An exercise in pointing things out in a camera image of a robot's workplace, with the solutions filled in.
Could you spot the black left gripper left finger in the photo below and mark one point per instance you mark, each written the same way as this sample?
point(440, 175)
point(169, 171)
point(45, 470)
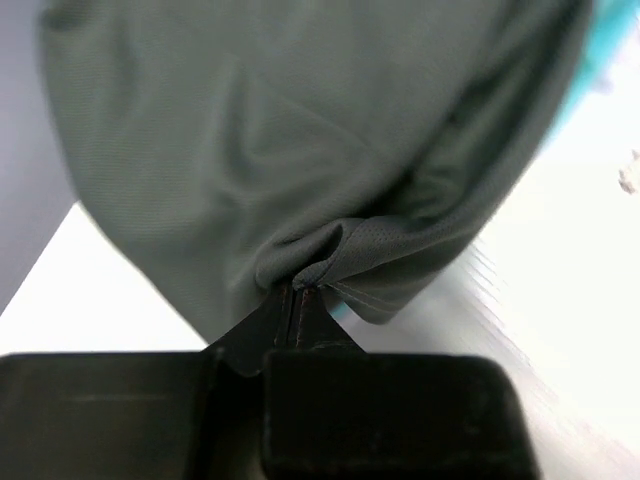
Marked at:
point(142, 415)

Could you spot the dark grey t shirt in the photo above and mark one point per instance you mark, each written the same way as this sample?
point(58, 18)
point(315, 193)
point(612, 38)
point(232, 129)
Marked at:
point(226, 146)

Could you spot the small white scrap on table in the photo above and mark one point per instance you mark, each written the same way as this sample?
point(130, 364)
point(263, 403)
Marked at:
point(629, 176)

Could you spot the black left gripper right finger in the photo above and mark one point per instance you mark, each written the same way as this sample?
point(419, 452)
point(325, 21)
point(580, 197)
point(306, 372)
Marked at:
point(334, 411)

